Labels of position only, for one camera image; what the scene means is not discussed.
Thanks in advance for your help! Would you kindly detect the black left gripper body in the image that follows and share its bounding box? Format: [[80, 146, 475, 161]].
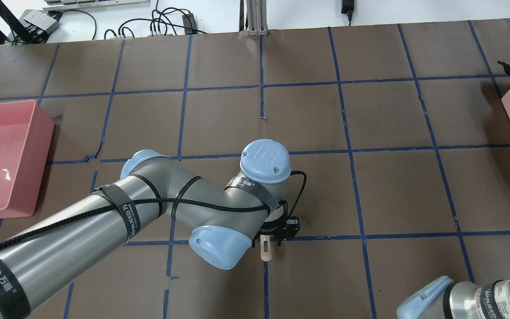
[[257, 202, 300, 242]]

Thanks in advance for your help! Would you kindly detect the beige hand brush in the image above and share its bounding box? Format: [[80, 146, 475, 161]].
[[259, 235, 273, 262]]

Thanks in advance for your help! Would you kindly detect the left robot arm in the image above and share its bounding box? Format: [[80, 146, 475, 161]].
[[0, 139, 299, 319]]

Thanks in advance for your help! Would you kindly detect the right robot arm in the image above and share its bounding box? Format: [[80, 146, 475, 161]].
[[396, 276, 510, 319]]

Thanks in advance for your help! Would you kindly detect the pink plastic bin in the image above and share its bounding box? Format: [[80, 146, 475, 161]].
[[0, 100, 55, 218]]

